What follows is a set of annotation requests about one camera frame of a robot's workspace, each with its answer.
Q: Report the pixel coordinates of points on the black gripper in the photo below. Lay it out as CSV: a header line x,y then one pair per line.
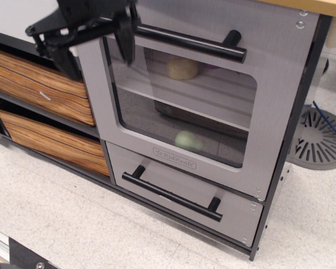
x,y
75,22

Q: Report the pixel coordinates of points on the grey toy oven door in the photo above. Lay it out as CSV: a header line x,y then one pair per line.
x,y
277,43

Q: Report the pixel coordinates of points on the black oven door handle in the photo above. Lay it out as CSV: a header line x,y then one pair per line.
x,y
227,49

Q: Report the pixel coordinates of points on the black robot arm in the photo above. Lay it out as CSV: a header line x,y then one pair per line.
x,y
76,22

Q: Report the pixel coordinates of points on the white oven shelf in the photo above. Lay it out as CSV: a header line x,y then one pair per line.
x,y
227,100

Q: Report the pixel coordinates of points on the upper wood-pattern fabric bin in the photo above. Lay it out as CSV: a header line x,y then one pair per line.
x,y
45,88

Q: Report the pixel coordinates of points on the wood-pattern fabric bin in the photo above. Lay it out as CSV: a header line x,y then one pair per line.
x,y
78,150
45,88

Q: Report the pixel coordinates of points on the yellow toy potato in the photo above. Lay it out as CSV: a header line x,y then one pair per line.
x,y
182,68

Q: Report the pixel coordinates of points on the lower wood-pattern fabric bin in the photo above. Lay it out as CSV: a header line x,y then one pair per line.
x,y
78,150

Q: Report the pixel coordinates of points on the green toy pear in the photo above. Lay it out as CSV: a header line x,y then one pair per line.
x,y
188,141

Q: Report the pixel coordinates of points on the black plate with screw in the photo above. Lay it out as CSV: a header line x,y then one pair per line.
x,y
23,257

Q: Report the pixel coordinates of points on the grey lower drawer front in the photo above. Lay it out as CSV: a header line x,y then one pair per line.
x,y
240,217

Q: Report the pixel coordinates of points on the wooden countertop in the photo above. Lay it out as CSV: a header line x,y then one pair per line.
x,y
325,7

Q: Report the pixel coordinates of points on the grey slotted round base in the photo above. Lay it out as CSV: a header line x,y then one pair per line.
x,y
314,146

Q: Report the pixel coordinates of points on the black toy kitchen frame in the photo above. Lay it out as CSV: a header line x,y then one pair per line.
x,y
314,67

